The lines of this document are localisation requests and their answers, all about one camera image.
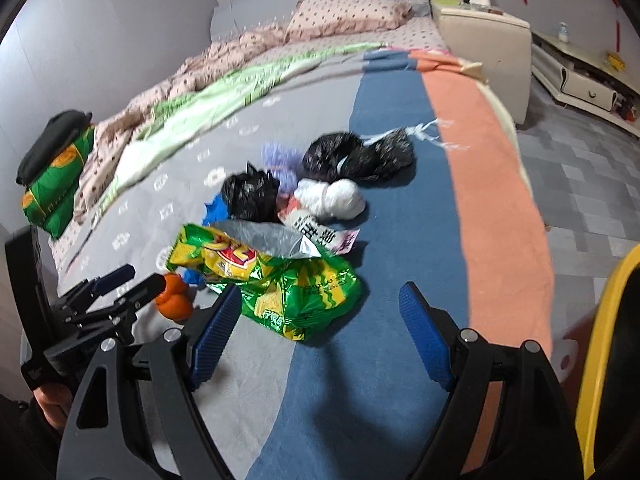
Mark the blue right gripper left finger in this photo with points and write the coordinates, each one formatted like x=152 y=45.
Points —
x=209 y=331

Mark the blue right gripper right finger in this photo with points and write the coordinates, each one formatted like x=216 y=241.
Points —
x=420 y=319

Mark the orange mandarin fruit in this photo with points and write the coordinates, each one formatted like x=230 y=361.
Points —
x=174 y=301

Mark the green yellow chip bag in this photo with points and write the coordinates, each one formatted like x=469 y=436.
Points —
x=287 y=283

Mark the blue rubber glove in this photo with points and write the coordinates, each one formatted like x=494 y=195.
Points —
x=215 y=211

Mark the white pink snack wrapper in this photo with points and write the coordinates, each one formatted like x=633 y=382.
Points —
x=295 y=216

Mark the black plastic bag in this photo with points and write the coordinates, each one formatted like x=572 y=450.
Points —
x=251 y=195
x=344 y=155

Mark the yellow trash bin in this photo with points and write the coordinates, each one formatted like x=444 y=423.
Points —
x=607 y=416

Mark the left hand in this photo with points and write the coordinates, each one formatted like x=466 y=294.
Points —
x=55 y=402

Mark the green orange folded quilt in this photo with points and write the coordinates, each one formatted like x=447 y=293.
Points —
x=49 y=201

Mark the white crumpled tissue ball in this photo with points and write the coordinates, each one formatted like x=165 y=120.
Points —
x=341 y=200

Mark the black cushion on quilt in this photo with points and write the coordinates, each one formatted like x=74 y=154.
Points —
x=61 y=131

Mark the green floral quilt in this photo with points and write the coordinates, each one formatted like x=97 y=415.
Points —
x=179 y=121

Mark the pink dotted duvet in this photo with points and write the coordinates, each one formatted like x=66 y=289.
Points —
x=111 y=136

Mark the white tv stand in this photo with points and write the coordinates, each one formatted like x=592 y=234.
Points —
x=578 y=78

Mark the beige bedside cabinet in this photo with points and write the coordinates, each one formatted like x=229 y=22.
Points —
x=502 y=43

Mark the yellow toy on stand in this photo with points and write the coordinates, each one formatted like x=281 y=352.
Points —
x=615 y=61

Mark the small white bottle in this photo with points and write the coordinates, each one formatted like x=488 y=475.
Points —
x=563 y=33

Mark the pink dotted pillow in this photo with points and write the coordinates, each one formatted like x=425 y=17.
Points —
x=315 y=19

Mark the red chinese knot right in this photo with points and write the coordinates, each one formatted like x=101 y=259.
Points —
x=618 y=30

